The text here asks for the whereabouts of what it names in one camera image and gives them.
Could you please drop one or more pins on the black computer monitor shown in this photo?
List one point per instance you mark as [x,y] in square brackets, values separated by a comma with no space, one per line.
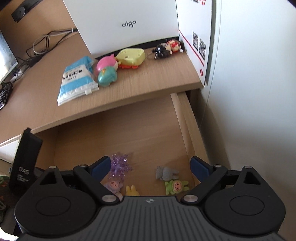
[5,58]

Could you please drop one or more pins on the red doll figure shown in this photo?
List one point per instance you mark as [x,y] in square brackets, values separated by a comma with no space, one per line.
[174,45]

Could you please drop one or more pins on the green pig toy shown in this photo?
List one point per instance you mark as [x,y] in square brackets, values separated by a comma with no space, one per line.
[175,186]

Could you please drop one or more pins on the yellow cheese toy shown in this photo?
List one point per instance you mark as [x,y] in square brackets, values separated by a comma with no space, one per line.
[129,55]

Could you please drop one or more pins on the blue white tissue pack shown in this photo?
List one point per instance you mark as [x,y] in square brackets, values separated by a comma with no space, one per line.
[76,78]

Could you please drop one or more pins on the white computer case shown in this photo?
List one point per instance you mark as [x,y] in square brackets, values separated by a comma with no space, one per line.
[127,20]

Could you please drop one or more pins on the purple crystal ornament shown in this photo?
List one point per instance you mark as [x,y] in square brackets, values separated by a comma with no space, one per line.
[120,164]

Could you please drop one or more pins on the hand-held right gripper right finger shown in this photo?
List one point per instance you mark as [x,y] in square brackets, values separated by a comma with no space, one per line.
[199,169]

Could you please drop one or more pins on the black wall power strip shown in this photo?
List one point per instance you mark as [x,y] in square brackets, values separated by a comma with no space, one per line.
[20,11]

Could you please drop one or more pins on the white-fronted wooden drawer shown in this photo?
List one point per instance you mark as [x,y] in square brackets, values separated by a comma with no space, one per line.
[115,129]

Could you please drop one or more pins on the purple pig toy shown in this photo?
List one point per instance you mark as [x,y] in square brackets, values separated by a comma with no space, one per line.
[114,185]

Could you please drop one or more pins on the grey bunny toy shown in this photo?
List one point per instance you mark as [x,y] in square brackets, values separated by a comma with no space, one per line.
[164,172]

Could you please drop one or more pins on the yellow bunny toy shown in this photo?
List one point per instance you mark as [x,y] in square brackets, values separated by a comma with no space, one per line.
[131,191]

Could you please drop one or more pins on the black keyboard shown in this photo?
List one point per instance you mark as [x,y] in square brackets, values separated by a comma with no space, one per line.
[4,95]

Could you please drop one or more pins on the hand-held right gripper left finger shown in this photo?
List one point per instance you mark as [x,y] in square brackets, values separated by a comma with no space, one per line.
[101,168]

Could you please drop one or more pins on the black power adapter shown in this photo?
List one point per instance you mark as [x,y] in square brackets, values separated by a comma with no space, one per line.
[34,61]

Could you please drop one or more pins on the dark patterned cloth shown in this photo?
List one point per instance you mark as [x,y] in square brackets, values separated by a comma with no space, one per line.
[3,199]

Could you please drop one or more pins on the pink and teal toy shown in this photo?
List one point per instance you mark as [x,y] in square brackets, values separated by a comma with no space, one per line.
[106,76]

